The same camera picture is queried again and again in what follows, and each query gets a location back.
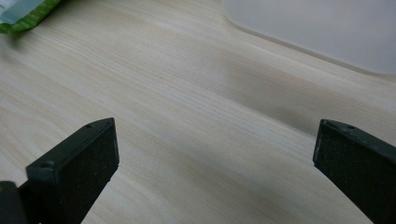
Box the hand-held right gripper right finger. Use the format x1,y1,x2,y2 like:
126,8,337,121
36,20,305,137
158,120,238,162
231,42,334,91
312,119,396,224

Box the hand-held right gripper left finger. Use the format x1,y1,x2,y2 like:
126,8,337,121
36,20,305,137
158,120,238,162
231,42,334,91
18,117,120,224

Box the white plastic board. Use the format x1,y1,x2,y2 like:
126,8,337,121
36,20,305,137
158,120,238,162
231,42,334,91
221,0,396,76

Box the green snack packet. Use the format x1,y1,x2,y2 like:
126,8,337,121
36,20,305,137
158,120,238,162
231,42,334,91
0,0,64,35

